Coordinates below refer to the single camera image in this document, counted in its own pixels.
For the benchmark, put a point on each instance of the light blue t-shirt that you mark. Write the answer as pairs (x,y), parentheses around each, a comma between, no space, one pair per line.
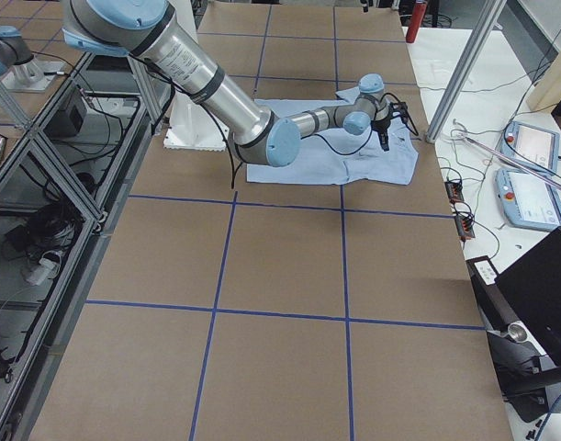
(338,145)

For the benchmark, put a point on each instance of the black monitor on stand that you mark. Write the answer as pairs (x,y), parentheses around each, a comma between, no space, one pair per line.
(522,306)

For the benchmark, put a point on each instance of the orange terminal block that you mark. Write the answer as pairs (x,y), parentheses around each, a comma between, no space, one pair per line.
(464,218)

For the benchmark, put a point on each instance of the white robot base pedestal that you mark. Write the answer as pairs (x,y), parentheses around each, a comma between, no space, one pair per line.
(190,127)

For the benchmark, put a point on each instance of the lower teach pendant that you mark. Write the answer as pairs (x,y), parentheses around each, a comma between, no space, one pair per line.
(527,201)

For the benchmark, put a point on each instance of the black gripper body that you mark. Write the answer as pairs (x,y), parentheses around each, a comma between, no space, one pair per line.
(381,122)

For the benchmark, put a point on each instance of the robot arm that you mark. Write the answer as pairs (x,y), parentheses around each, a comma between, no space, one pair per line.
(149,31)

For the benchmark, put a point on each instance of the aluminium frame post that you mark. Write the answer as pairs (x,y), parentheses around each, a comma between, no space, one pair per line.
(486,21)

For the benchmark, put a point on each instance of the metal reacher grabber tool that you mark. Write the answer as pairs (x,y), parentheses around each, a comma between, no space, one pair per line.
(551,178)

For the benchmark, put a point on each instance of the aluminium frame rack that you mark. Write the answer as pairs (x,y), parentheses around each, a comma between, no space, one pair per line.
(70,147)

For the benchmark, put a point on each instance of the red cylinder bottle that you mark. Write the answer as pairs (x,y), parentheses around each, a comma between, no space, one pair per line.
(418,12)

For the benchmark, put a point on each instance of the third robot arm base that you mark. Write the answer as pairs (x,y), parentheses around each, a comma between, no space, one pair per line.
(20,69)

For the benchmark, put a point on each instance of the upper teach pendant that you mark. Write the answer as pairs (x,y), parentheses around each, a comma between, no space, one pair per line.
(531,146)

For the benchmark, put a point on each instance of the teach pendant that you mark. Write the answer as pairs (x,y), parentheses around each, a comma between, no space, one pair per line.
(527,201)
(531,146)

